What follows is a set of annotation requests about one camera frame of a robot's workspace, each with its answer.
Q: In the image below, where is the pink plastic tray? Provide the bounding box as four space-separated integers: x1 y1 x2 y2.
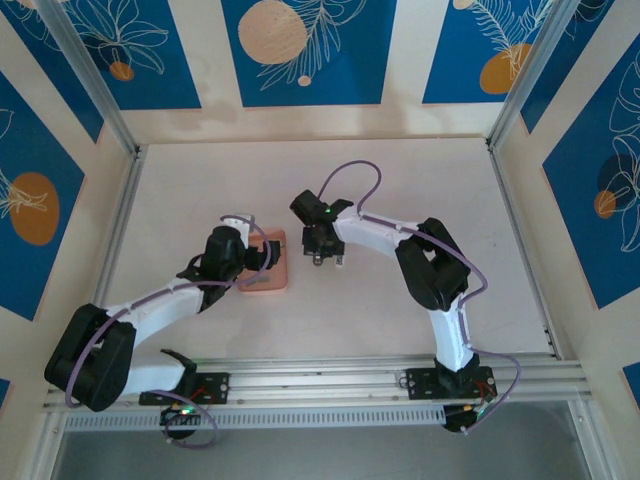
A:
236 226 290 297

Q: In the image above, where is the blue panel with peach circle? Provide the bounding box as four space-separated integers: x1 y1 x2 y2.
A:
221 0 399 108

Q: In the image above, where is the black electronics board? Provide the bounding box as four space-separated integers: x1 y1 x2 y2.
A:
158 403 202 444
442 402 490 435

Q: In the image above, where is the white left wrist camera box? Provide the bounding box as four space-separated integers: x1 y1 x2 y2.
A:
221 213 257 247

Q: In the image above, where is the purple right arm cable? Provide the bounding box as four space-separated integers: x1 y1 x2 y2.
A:
317 159 522 436

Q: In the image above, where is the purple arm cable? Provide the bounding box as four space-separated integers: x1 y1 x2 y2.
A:
317 159 522 436
64 214 277 450

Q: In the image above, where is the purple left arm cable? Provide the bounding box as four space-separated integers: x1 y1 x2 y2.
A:
64 214 277 450

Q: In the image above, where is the aluminium side rail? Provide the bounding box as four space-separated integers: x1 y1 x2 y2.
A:
487 139 566 360
94 144 147 307

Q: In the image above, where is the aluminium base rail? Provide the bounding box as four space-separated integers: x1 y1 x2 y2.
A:
42 353 596 414

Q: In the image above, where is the slotted grey cable duct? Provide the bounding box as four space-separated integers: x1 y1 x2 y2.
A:
63 405 447 432

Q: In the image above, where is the blue floral wall panel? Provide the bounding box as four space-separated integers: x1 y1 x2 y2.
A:
542 47 640 310
422 0 557 105
0 9 105 145
0 72 86 322
519 0 640 135
64 0 202 111

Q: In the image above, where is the aluminium frame post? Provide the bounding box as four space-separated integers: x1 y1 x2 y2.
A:
35 0 142 157
485 0 577 149

